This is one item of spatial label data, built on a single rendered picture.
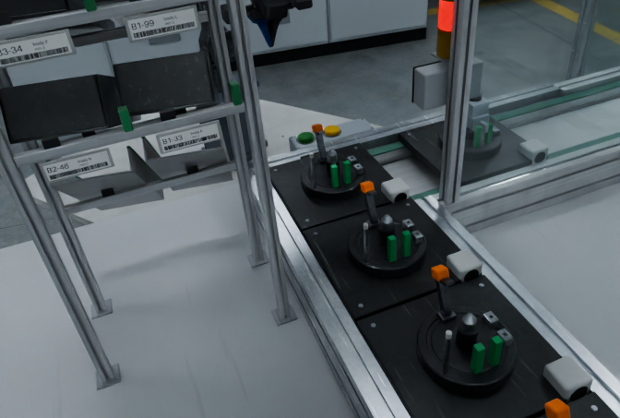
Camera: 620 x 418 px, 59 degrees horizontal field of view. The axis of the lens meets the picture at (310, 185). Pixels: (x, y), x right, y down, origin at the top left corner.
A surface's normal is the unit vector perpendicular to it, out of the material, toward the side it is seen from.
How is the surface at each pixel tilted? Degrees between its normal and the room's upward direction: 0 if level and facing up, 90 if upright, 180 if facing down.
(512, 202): 90
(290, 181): 0
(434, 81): 90
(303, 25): 90
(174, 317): 0
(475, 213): 90
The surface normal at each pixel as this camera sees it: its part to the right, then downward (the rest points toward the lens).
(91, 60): 0.23, 0.55
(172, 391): -0.07, -0.81
